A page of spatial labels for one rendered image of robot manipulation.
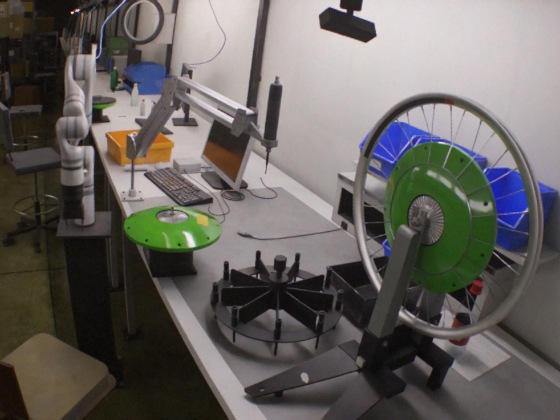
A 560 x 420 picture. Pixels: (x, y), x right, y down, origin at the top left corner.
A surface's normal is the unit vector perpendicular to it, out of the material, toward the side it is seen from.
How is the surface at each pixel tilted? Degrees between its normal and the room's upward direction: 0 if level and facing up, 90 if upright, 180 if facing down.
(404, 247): 87
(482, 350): 0
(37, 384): 0
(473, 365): 0
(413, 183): 82
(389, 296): 87
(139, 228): 22
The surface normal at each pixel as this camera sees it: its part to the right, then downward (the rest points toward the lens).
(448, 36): -0.88, 0.07
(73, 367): 0.12, -0.92
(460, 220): -0.73, 0.10
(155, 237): 0.04, -0.72
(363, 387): -0.15, -0.84
